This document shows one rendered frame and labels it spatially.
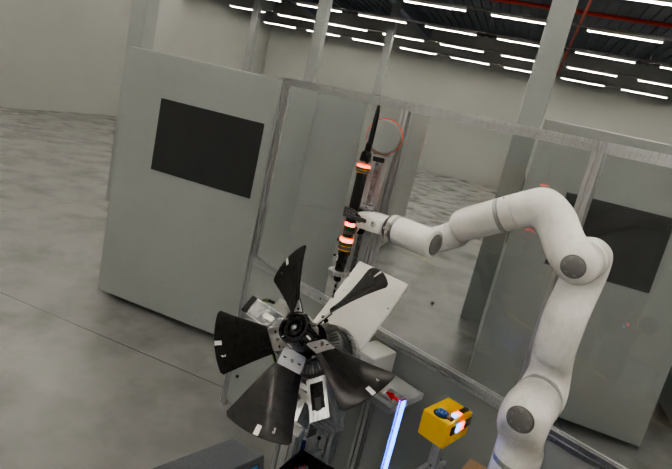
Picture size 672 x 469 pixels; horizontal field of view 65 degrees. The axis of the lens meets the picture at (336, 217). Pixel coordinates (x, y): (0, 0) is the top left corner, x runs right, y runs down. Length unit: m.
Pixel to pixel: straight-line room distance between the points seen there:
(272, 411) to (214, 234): 2.46
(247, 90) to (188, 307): 1.74
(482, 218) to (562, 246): 0.22
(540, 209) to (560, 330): 0.29
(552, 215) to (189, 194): 3.22
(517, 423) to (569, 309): 0.30
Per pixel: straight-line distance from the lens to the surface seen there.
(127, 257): 4.62
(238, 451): 1.21
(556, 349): 1.40
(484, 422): 2.37
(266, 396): 1.81
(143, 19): 7.65
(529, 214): 1.36
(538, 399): 1.41
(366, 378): 1.73
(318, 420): 1.83
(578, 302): 1.39
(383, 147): 2.33
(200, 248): 4.19
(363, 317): 2.08
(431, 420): 1.88
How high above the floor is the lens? 1.97
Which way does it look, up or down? 12 degrees down
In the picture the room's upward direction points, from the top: 13 degrees clockwise
